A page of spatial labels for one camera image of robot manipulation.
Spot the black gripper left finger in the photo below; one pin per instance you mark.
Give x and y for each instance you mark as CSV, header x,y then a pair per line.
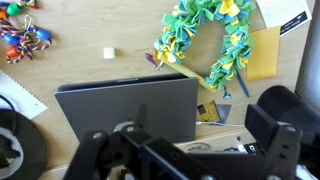
x,y
90,153

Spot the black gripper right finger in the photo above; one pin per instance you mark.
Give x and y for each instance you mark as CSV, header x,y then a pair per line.
x,y
283,150

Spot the black laptop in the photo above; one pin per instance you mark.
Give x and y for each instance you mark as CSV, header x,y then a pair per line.
x,y
133,106

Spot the black cylinder speaker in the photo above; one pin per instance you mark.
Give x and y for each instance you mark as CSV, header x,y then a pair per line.
x,y
286,103

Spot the light wooden shelf unit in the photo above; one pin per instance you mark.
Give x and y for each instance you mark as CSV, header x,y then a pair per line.
x,y
220,140

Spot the blue pen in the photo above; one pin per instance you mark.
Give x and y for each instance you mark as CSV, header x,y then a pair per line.
x,y
242,85

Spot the small yellow card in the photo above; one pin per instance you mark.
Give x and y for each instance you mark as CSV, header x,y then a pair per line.
x,y
208,111

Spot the stack of white papers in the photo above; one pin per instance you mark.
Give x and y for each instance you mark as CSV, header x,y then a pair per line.
x,y
20,96

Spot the yellow paper envelope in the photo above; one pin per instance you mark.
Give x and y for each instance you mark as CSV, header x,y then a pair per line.
x,y
263,55

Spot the small white cube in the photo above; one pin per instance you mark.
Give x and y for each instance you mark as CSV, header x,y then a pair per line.
x,y
109,53

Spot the green yellow fleece garland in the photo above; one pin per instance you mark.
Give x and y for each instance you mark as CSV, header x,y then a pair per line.
x,y
233,50

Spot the yellow flat stick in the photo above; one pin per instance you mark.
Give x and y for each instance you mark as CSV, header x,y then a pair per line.
x,y
190,71

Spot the white printed card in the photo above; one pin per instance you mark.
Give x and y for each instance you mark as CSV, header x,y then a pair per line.
x,y
283,13

